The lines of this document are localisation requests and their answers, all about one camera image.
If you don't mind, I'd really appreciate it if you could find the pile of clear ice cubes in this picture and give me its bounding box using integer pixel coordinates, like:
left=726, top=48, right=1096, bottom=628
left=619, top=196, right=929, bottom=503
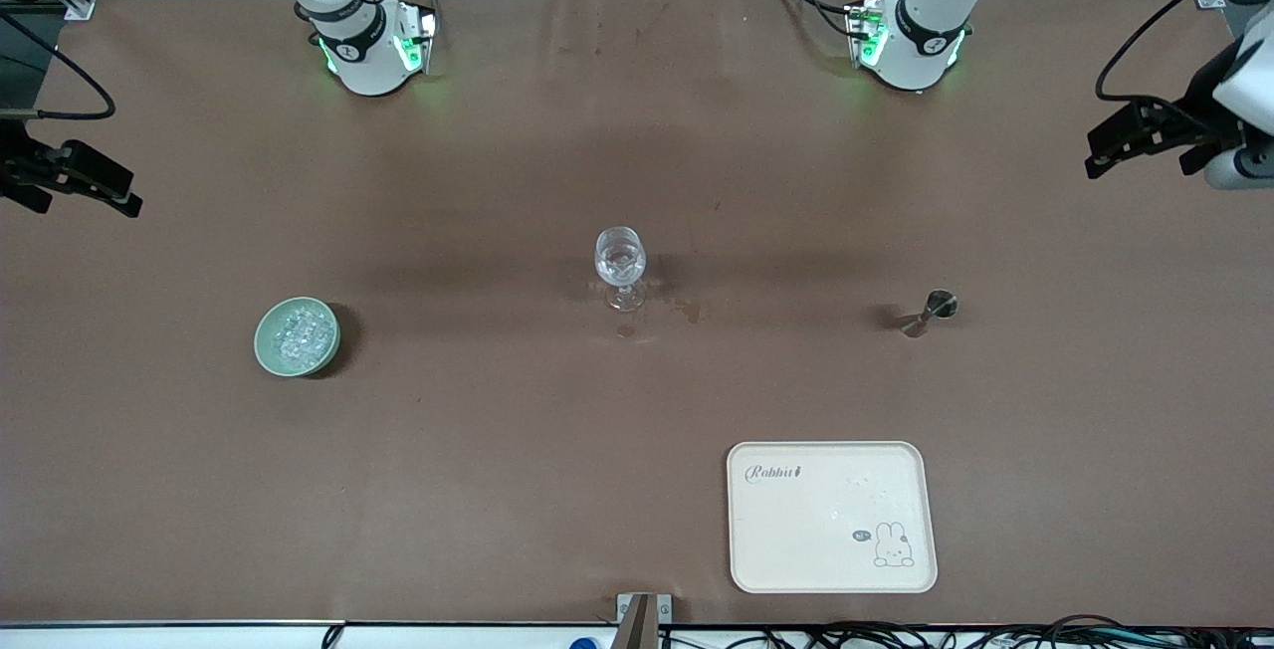
left=273, top=305, right=335, bottom=369

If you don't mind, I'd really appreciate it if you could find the clear stemmed wine glass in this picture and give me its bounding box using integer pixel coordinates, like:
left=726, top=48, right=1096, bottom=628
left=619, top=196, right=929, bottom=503
left=594, top=227, right=649, bottom=313

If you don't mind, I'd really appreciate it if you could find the green ceramic bowl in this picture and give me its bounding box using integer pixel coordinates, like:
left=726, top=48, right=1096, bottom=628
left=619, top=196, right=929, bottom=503
left=254, top=297, right=342, bottom=378

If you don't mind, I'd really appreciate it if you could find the steel double jigger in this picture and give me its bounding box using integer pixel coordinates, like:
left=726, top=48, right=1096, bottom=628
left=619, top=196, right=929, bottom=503
left=900, top=290, right=959, bottom=338

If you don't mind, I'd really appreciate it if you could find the brown table cover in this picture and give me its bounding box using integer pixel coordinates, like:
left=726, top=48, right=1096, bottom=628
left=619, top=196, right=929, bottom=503
left=0, top=0, right=1274, bottom=628

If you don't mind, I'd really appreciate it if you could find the cream rabbit print tray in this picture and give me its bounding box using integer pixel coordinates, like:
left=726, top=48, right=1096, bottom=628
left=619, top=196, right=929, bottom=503
left=726, top=441, right=940, bottom=595

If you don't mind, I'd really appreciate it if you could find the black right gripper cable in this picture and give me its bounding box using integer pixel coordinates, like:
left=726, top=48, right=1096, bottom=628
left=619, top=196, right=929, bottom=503
left=0, top=10, right=118, bottom=121

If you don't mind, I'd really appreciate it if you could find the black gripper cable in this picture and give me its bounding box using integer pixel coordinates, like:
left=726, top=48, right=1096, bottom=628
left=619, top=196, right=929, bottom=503
left=1095, top=0, right=1274, bottom=105
left=0, top=10, right=118, bottom=121

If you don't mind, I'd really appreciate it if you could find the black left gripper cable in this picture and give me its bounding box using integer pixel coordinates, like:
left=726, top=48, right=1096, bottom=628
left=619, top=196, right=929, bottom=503
left=1095, top=0, right=1274, bottom=105

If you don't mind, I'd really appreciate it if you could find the black left arm base cable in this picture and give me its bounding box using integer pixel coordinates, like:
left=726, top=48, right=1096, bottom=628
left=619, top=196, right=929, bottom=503
left=765, top=0, right=869, bottom=39

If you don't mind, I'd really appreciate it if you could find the black cable bundle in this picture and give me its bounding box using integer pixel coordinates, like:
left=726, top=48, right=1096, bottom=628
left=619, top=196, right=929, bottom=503
left=659, top=615, right=1274, bottom=649

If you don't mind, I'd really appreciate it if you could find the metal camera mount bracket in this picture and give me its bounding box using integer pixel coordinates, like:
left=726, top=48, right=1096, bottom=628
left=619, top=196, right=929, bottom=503
left=616, top=592, right=674, bottom=649

